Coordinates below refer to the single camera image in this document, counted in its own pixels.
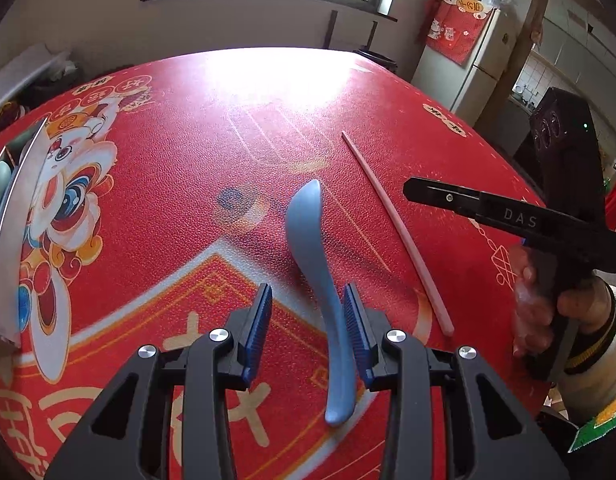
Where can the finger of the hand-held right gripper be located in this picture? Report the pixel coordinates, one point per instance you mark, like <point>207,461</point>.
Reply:
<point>438,194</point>

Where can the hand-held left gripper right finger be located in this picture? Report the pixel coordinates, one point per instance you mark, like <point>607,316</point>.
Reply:
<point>355,330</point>

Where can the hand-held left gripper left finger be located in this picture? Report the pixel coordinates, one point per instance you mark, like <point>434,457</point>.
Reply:
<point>258,325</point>

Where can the pink chopstick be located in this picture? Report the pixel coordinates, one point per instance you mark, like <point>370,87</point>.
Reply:
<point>398,225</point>

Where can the blue spoon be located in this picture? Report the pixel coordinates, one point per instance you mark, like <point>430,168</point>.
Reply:
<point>305,230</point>

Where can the metal utensil tray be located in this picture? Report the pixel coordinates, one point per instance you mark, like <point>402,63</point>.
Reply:
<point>23,210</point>

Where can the person's right forearm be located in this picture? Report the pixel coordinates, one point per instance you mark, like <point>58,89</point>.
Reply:
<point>608,360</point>

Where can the person's right hand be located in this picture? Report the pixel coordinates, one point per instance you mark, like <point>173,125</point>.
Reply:
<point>588,305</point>

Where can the grey kitchen counter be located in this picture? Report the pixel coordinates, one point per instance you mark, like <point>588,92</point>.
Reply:
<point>520,97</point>

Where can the white refrigerator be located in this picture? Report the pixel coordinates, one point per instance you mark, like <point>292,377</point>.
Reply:
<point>468,85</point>

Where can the red hanging cloth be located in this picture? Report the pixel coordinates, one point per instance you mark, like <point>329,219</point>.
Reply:
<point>453,35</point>

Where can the person's dark jacket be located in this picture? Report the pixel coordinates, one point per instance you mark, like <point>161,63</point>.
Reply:
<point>600,425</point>

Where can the white rolled sheet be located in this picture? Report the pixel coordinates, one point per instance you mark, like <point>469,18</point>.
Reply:
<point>23,77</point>

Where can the wooden door frame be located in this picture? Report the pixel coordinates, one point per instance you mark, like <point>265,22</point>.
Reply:
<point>530,35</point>

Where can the white wall cabinets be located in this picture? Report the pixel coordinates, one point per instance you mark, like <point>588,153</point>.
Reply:
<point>573,25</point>

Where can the black metal rack frame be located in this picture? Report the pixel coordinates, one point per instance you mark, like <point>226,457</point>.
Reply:
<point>332,30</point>

